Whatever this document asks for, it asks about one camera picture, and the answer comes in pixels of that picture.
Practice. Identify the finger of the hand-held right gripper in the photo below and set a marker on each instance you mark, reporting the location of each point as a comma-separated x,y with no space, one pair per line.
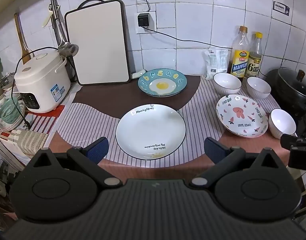
301,158

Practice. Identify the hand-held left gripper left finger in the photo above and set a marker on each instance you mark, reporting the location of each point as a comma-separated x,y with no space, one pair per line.
99,149

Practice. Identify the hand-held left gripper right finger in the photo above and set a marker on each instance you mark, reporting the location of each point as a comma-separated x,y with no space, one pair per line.
213,150

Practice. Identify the white plate with black rim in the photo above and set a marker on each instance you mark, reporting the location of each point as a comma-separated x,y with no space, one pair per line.
149,132

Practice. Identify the white ribbed bowl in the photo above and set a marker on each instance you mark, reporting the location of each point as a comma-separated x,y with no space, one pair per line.
283,123
226,82
258,87

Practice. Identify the striped brown pink table mat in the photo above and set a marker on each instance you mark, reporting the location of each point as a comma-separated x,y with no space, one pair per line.
98,105

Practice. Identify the pink rabbit print plate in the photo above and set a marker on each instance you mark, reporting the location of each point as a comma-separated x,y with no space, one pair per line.
241,116

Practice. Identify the red striped cloth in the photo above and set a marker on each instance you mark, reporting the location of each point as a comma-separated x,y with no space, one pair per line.
45,117

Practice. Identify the striped dish towel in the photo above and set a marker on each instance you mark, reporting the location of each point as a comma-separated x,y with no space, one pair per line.
28,141

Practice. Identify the glass wok lid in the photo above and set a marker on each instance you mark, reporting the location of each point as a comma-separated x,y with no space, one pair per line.
293,81

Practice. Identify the black wok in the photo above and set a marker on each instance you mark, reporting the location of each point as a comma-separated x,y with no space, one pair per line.
275,83

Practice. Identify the blue fried egg plate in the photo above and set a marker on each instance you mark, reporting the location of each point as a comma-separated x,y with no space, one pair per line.
163,82

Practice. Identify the white salt bag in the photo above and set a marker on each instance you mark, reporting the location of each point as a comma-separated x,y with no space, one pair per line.
215,63

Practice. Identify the white rice cooker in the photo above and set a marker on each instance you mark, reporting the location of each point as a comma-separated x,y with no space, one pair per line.
40,82

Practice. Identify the cooking wine bottle yellow label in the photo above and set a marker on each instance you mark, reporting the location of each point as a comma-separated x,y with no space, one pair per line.
239,62

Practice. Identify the clear vinegar bottle yellow cap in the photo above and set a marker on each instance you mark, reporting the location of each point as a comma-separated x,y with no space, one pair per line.
253,65

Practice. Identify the green plastic colander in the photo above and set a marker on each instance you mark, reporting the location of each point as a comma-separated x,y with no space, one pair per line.
10,111

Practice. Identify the stainless steel ladle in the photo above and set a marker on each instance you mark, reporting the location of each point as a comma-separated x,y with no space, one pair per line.
65,46

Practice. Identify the glass pot lid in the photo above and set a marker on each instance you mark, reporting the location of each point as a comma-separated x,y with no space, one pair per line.
5,81

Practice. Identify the wooden spatula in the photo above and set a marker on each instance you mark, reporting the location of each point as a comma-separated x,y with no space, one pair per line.
23,42

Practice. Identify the black plug adapter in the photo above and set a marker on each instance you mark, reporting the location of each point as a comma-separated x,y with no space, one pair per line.
143,20

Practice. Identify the white plastic rice paddle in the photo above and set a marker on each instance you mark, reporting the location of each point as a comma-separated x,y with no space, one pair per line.
46,21

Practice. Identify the white cutting board dark frame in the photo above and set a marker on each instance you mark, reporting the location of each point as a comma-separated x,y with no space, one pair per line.
98,45

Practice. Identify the blue wall sticker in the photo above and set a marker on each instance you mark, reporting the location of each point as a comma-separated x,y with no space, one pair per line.
281,8

